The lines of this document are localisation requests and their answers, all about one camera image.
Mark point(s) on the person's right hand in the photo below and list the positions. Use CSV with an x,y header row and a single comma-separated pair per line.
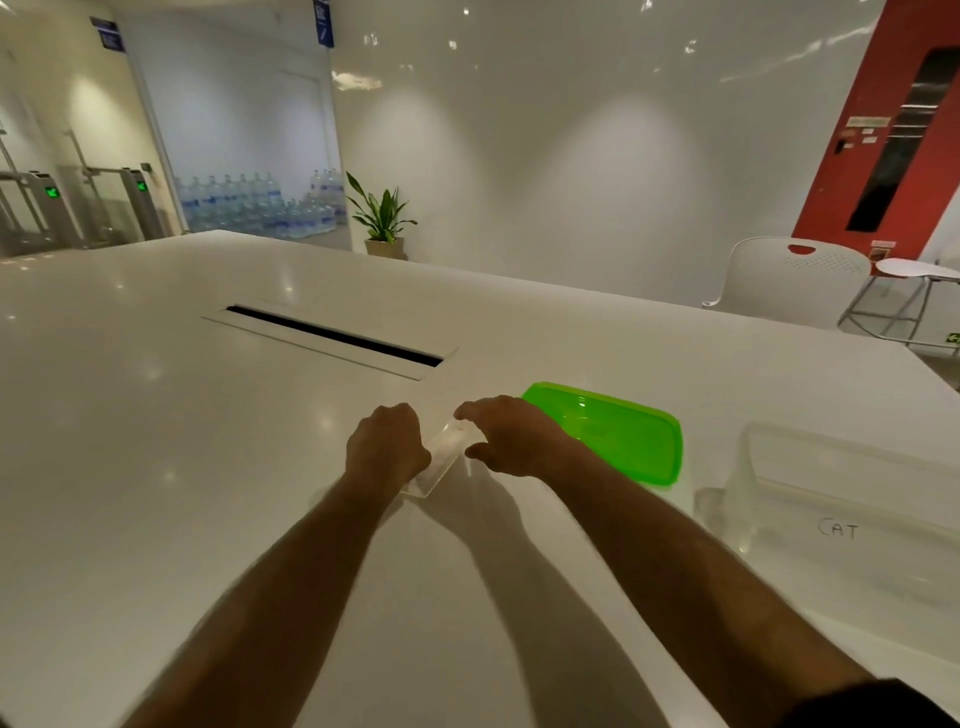
x,y
525,442

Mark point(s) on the person's left hand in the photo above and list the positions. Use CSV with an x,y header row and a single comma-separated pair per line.
x,y
386,450

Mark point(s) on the green plastic lid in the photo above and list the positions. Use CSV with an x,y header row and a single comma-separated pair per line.
x,y
622,442

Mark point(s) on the large clear plastic container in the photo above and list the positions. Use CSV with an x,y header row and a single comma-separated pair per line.
x,y
727,510

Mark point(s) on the person's right forearm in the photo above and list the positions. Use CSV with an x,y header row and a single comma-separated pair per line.
x,y
712,600

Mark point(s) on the person's left forearm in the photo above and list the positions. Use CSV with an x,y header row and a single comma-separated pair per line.
x,y
262,622

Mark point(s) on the small beige planter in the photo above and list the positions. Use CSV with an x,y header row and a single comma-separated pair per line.
x,y
385,249

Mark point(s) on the small green leafy plant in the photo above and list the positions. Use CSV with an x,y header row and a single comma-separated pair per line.
x,y
382,214

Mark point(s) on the group of water bottles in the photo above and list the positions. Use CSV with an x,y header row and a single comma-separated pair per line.
x,y
255,206

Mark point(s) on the white perforated chair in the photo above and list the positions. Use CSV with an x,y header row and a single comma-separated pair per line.
x,y
787,289

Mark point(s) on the metal turnstile gates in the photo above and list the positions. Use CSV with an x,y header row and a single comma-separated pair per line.
x,y
52,210

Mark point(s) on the red door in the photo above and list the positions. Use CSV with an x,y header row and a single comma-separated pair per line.
x,y
862,187

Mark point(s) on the white bar stool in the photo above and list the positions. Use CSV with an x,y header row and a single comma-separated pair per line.
x,y
915,268

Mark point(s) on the blue hanging sign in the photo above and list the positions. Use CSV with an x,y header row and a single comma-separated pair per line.
x,y
109,35
323,22

